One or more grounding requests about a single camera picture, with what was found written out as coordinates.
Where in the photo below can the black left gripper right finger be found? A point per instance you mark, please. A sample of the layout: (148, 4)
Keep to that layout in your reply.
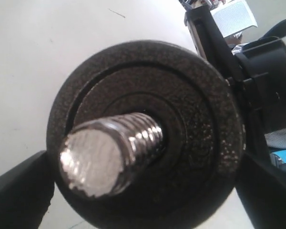
(262, 190)

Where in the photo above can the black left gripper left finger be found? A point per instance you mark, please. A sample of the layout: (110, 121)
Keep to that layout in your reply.
(25, 193)

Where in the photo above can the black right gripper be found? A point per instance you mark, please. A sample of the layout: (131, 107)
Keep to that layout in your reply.
(264, 65)

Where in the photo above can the black weight plate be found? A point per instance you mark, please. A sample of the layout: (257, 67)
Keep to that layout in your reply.
(204, 134)

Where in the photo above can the chrome dumbbell bar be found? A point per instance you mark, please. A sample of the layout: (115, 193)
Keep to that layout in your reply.
(102, 157)

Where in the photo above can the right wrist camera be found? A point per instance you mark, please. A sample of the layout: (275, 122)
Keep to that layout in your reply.
(211, 45)

